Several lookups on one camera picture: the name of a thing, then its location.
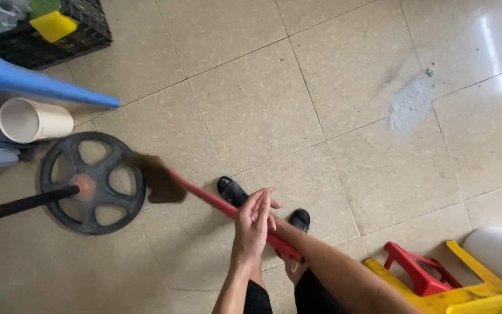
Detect person's right hand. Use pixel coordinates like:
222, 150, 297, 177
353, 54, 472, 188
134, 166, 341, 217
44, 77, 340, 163
268, 200, 283, 232

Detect person's left hand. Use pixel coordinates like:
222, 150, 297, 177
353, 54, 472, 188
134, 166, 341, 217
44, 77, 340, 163
233, 188, 276, 263

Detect red handled brown broom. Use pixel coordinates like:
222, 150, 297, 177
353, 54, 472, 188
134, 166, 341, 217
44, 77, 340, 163
122, 150, 305, 263

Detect black sandal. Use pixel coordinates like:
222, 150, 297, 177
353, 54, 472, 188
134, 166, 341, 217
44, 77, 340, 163
216, 176, 250, 208
288, 208, 311, 233

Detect person's black shorts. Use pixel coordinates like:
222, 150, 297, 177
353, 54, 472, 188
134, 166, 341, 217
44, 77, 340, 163
243, 268, 353, 314

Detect red plastic stool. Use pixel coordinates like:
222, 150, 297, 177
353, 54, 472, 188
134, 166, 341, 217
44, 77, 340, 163
383, 242, 463, 297

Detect grey dust pile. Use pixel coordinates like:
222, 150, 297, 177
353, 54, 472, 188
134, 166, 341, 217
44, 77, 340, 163
386, 67, 436, 132

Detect black weight plate base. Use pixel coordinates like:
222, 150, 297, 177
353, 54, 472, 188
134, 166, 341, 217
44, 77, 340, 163
39, 132, 147, 236

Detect yellow plastic stool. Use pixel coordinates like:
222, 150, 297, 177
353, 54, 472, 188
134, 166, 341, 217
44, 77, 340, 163
363, 239, 502, 314

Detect black pole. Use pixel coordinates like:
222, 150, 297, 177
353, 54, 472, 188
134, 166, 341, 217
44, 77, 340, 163
0, 185, 81, 228

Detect blue plastic stool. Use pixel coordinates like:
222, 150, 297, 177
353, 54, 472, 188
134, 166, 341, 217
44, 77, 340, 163
0, 26, 121, 151

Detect black crate with contents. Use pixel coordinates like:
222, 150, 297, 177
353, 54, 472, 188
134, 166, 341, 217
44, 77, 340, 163
0, 0, 113, 71

